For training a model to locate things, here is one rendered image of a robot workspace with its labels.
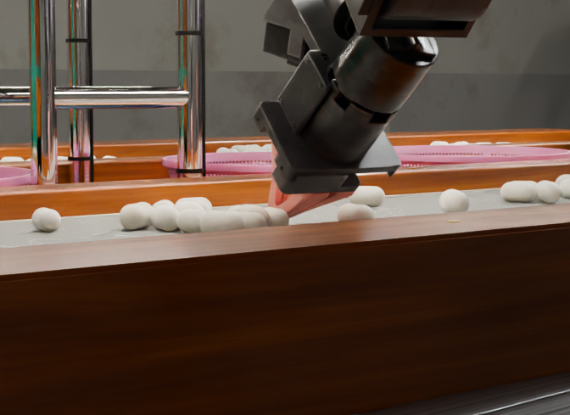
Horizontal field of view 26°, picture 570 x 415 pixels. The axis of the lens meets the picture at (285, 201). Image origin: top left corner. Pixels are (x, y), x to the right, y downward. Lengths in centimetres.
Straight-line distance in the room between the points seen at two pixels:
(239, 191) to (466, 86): 399
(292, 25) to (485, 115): 429
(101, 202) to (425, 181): 37
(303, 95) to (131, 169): 59
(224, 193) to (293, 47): 25
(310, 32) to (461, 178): 45
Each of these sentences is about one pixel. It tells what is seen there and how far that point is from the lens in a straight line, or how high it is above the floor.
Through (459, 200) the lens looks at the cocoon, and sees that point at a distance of 105.
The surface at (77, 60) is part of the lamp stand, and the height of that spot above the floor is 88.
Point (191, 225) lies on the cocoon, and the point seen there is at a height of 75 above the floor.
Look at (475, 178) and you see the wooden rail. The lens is 132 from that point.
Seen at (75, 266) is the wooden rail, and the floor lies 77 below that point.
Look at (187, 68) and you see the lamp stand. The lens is 117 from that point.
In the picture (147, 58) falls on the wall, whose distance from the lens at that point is 407.
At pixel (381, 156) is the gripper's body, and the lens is 92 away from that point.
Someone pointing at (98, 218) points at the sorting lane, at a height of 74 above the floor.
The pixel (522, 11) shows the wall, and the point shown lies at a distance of 539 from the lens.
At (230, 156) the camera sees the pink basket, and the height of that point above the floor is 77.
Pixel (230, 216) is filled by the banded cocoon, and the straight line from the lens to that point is 88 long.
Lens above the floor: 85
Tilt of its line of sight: 5 degrees down
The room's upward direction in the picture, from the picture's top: straight up
